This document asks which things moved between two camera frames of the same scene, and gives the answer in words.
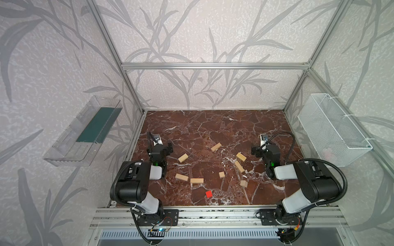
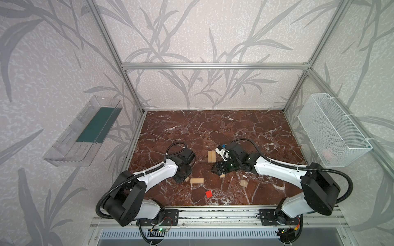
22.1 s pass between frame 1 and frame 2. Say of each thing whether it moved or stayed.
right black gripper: moved
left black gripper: moved
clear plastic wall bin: stayed
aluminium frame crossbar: stayed
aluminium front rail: stayed
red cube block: stayed
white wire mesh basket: stayed
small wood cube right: stayed
